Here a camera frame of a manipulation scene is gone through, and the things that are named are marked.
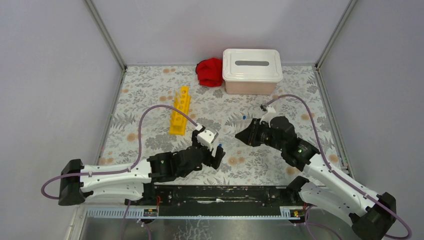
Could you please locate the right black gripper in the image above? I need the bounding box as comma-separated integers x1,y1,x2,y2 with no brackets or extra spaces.
235,118,285,152

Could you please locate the yellow test tube rack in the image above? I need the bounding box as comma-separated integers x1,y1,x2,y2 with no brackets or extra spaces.
168,86,191,136

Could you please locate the white plastic box lid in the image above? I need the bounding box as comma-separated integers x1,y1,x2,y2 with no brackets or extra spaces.
222,48,283,83

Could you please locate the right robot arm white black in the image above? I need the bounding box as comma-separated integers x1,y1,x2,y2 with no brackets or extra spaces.
235,116,396,240

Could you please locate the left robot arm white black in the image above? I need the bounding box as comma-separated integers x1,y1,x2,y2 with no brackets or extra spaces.
58,140,226,206

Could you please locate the clear plastic container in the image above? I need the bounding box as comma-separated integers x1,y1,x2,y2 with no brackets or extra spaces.
234,118,253,134

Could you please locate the red cloth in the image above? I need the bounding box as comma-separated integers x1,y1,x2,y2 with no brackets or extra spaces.
195,58,224,87

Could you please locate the floral table mat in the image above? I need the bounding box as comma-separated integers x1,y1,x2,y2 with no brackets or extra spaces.
98,65,345,186

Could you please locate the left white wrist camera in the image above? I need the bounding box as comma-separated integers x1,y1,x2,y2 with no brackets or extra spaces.
195,123,219,152

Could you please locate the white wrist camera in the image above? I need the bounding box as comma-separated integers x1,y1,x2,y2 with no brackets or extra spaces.
195,123,219,152
259,104,277,127

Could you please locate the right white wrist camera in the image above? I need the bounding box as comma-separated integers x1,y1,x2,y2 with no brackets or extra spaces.
259,104,277,127

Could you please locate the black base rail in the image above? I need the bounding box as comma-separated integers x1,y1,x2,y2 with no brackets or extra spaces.
124,184,307,213

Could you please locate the white slotted cable duct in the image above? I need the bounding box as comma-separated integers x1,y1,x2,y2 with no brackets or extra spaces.
85,207,303,221

